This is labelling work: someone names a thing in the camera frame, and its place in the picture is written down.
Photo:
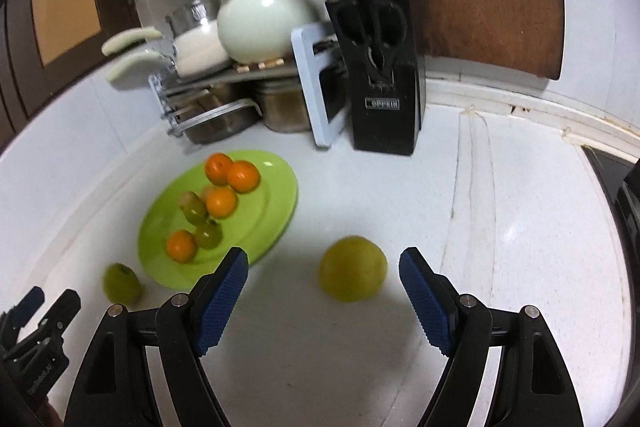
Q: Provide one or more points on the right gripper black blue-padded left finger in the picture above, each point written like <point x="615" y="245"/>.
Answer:
<point x="113" y="386"/>

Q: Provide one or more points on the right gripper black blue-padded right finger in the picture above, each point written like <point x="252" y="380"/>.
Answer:
<point x="533" y="386"/>

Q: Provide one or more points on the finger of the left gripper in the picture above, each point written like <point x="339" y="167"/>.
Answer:
<point x="56" y="319"/>
<point x="17" y="317"/>

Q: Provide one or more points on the small green apple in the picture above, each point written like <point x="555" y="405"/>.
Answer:
<point x="121" y="285"/>

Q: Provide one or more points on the orange tangerine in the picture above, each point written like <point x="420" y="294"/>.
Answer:
<point x="181" y="246"/>
<point x="216" y="168"/>
<point x="221" y="202"/>
<point x="243" y="176"/>

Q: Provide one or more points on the small green tomato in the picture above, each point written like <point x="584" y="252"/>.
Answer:
<point x="193" y="209"/>
<point x="207" y="235"/>

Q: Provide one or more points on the large yellow-green pomelo fruit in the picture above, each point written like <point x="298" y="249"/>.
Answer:
<point x="352" y="269"/>

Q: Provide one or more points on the black kitchen scissors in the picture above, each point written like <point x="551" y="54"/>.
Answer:
<point x="372" y="34"/>

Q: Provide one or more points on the green round plate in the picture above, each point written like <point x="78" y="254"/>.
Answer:
<point x="261" y="218"/>

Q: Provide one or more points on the steel pan under rack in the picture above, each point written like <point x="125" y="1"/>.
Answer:
<point x="218" y="123"/>

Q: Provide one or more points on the black gas stove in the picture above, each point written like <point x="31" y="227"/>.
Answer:
<point x="616" y="176"/>

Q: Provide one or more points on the grey white pot rack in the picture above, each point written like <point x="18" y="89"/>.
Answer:
<point x="317" y="63"/>

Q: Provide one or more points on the steel pot under rack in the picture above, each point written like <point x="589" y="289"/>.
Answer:
<point x="283" y="105"/>

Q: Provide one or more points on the black knife block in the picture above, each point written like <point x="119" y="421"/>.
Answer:
<point x="387" y="120"/>

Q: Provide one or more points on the white ceramic kettle pot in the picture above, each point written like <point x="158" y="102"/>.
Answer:
<point x="255" y="31"/>

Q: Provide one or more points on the dark brown window frame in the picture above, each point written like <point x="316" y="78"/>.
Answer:
<point x="47" y="46"/>

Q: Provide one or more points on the cream saucepan with handle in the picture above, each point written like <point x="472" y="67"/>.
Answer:
<point x="197" y="51"/>

